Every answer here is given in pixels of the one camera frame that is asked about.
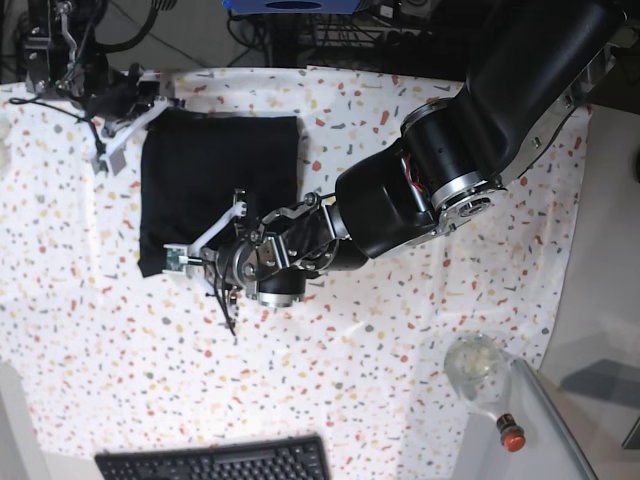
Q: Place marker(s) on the blue box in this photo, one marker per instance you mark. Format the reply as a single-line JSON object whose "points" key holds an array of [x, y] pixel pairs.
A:
{"points": [[244, 7]]}

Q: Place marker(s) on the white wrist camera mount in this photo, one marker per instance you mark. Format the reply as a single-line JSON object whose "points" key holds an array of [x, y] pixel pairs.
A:
{"points": [[180, 258], [109, 157]]}

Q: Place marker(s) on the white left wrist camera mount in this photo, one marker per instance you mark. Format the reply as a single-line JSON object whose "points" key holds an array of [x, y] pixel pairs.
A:
{"points": [[180, 258]]}

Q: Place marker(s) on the black computer keyboard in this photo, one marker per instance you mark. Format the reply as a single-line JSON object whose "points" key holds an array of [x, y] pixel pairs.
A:
{"points": [[300, 457]]}

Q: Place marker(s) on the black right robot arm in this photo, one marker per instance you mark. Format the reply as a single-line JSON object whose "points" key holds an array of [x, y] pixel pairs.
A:
{"points": [[65, 61]]}

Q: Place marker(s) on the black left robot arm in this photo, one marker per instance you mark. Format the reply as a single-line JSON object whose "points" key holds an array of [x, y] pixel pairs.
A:
{"points": [[452, 156]]}

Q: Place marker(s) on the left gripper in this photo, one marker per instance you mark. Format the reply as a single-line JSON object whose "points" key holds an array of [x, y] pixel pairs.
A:
{"points": [[243, 258]]}

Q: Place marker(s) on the clear glass bottle red cap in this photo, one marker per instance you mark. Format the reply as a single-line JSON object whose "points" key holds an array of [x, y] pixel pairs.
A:
{"points": [[480, 373]]}

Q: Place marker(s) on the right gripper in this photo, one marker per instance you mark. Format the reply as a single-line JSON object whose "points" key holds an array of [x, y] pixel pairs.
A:
{"points": [[120, 98]]}

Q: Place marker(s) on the black t-shirt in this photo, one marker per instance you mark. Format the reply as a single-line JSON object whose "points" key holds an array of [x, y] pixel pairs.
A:
{"points": [[191, 166]]}

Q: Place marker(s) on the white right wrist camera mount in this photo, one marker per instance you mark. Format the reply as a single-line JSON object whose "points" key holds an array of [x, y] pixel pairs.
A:
{"points": [[109, 157]]}

